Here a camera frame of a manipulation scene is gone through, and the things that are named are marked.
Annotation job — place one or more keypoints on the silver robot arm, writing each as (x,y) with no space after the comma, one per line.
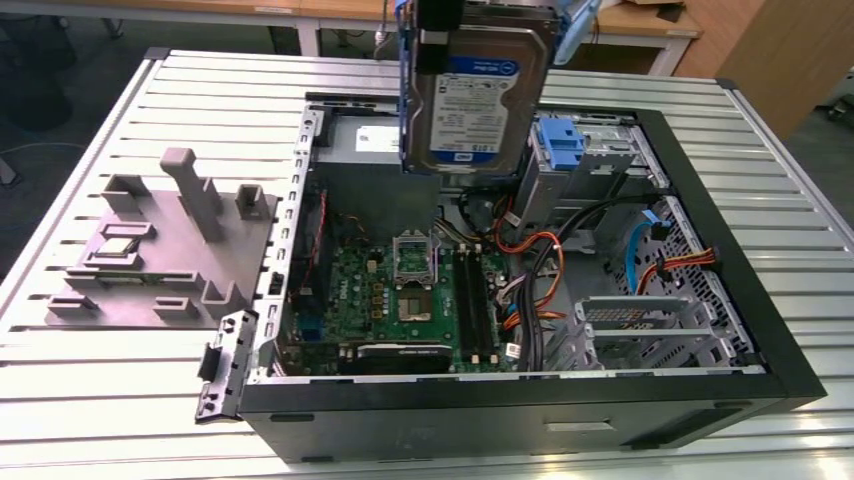
(575,35)

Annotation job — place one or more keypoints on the black graphics card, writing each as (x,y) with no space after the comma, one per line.
(400,356)

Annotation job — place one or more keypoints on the grey metal drive cage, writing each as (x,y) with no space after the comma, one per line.
(553,195)

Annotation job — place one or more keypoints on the black office chair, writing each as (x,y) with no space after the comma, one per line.
(33,75)

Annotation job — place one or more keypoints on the grey metal disk bay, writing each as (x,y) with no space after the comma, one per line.
(647,334)

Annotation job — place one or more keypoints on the black chair base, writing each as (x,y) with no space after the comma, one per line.
(840,107)

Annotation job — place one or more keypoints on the CPU socket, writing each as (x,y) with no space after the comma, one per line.
(416,309)

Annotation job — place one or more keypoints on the blue plastic drive latch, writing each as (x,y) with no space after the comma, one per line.
(560,145)

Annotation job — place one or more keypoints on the grey expansion card retainer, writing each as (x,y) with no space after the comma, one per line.
(233,345)

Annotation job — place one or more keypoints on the black RAM slot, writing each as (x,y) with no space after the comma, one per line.
(465,300)
(484,300)

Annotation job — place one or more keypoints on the grey parts rack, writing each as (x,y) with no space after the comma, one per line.
(173,260)

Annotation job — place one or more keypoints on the metal locking lever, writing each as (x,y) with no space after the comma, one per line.
(436,265)

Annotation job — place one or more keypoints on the grey power supply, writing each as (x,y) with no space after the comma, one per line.
(360,200)

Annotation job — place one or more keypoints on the long white frame desk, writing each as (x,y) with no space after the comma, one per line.
(200,12)

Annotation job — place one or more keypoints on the hard disk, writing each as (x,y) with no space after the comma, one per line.
(480,115)

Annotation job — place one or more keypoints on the green RAM stick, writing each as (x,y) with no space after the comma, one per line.
(122,281)

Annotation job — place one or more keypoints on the black PC case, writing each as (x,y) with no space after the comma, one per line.
(467,415)

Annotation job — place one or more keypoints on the green motherboard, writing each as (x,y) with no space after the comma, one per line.
(360,300)

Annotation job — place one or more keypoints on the silver CPU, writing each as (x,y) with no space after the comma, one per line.
(118,248)

